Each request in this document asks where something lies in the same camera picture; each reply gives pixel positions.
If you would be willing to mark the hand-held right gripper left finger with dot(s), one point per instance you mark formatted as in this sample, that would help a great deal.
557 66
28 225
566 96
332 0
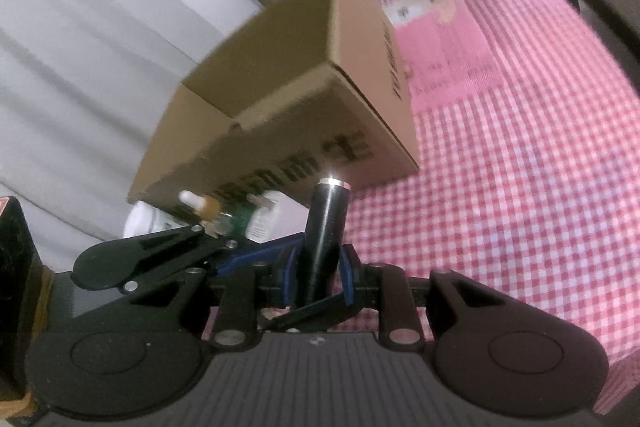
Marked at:
289 279

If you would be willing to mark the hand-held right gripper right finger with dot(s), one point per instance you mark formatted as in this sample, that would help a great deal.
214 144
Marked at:
347 282

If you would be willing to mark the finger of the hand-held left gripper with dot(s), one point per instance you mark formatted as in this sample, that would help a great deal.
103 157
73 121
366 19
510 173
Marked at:
310 312
260 252

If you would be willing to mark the black cylinder tube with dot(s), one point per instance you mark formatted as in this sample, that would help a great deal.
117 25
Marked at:
322 232

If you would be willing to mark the green glass dropper bottle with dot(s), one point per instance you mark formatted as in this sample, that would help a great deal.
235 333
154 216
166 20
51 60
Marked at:
200 203

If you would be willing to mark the white plastic bottle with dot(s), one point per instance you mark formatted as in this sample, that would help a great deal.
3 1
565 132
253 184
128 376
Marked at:
145 222

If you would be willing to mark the brown cardboard box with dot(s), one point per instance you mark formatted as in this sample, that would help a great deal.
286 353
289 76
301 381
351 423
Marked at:
280 72

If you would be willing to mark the pink checkered tablecloth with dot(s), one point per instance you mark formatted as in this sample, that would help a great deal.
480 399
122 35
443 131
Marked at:
500 207

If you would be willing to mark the white curtain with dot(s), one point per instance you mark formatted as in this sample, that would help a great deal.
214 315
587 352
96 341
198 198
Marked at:
75 57

